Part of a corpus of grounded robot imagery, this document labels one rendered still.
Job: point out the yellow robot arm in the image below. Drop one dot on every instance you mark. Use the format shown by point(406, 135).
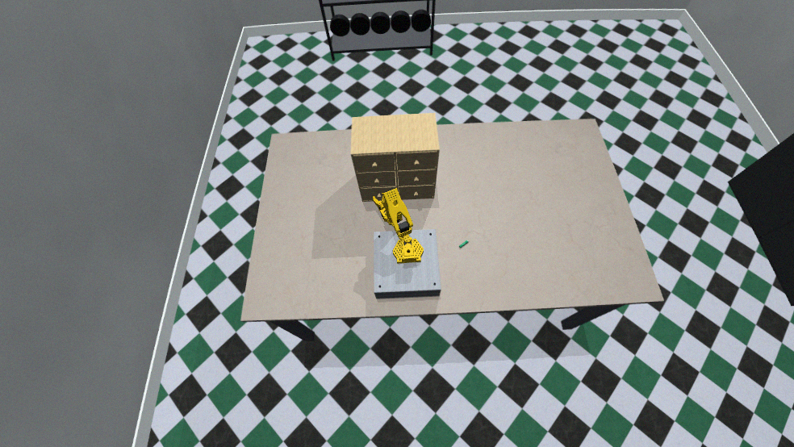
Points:
point(392, 213)

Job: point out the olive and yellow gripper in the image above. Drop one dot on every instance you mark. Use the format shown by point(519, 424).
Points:
point(378, 204)

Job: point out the brown wooden chest of drawers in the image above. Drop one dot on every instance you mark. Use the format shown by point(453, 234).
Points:
point(393, 134)

